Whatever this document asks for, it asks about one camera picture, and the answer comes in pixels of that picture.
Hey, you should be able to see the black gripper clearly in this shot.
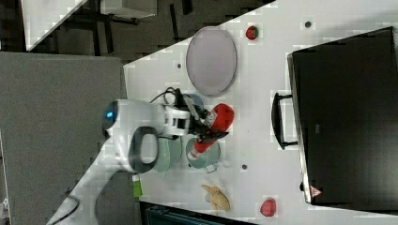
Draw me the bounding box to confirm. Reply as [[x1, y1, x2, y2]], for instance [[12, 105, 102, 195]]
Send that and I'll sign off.
[[175, 88, 228, 143]]

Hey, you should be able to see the red plush ketchup bottle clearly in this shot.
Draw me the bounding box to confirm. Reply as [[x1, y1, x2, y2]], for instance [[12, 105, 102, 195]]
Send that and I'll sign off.
[[191, 103, 235, 158]]

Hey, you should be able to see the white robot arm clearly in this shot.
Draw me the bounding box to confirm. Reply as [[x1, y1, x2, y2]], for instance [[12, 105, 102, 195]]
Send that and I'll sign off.
[[46, 87, 235, 225]]

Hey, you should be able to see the teal green mug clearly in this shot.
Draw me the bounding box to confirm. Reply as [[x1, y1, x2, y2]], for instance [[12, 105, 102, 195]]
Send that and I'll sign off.
[[185, 138, 221, 173]]

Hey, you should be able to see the pale pink oval plate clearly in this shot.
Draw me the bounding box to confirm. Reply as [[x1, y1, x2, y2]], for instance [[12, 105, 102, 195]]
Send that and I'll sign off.
[[186, 26, 237, 97]]

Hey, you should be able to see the tan plush banana peel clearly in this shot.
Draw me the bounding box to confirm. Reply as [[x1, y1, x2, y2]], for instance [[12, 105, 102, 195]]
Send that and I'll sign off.
[[202, 185, 231, 213]]

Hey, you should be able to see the green tag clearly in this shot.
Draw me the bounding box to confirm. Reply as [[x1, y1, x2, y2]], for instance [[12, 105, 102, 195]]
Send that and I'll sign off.
[[131, 174, 143, 198]]

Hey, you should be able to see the red plush fruit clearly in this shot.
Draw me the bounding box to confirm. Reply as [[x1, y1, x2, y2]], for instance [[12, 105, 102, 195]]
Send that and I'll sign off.
[[260, 199, 276, 217]]

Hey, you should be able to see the grey partition panel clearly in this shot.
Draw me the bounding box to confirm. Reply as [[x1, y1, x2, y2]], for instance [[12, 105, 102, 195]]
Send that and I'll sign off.
[[1, 52, 126, 225]]

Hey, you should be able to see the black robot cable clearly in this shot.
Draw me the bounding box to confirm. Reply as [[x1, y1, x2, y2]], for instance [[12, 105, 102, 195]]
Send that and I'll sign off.
[[149, 86, 182, 106]]

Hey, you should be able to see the black oven door handle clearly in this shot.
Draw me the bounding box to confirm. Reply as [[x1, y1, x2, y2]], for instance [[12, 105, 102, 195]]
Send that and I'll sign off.
[[271, 93, 298, 150]]

